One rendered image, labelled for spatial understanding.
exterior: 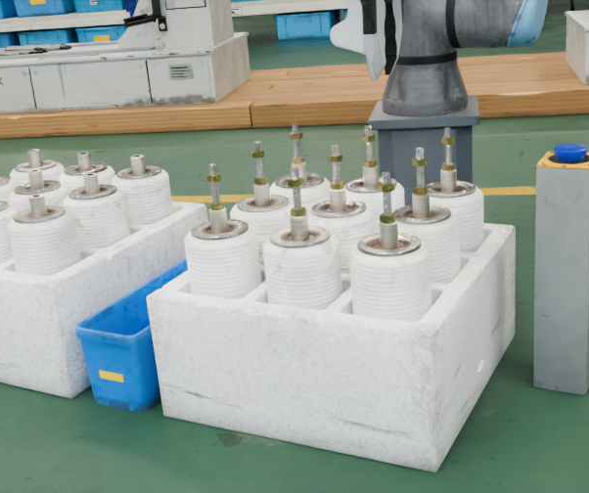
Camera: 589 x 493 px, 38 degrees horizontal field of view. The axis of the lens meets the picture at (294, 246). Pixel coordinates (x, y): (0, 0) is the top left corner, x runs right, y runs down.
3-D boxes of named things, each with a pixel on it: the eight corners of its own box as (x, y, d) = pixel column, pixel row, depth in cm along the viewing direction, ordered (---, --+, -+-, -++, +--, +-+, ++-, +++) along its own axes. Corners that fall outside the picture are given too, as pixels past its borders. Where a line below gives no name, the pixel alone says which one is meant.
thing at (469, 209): (482, 322, 122) (481, 200, 116) (414, 320, 125) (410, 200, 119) (485, 295, 131) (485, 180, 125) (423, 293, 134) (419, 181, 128)
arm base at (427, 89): (385, 102, 163) (384, 48, 160) (467, 98, 160) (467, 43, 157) (379, 117, 149) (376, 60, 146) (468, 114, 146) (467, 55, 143)
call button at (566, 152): (557, 157, 111) (557, 142, 111) (589, 158, 109) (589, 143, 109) (550, 165, 108) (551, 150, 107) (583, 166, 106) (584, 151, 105)
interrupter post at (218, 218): (222, 228, 115) (219, 204, 114) (233, 232, 113) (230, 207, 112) (207, 233, 113) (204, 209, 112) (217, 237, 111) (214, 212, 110)
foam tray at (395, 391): (291, 306, 151) (282, 207, 145) (515, 335, 133) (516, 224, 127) (162, 417, 118) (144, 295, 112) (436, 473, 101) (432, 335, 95)
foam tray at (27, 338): (57, 275, 175) (41, 190, 169) (218, 297, 157) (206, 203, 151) (-107, 359, 143) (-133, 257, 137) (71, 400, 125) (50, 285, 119)
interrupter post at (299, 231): (287, 241, 108) (285, 215, 107) (300, 235, 109) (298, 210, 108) (299, 244, 106) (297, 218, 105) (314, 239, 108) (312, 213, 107)
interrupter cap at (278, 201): (300, 202, 123) (299, 198, 123) (263, 217, 118) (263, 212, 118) (262, 196, 128) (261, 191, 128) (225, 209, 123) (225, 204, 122)
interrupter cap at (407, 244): (367, 236, 107) (367, 230, 107) (427, 239, 104) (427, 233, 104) (349, 257, 101) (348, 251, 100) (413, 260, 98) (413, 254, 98)
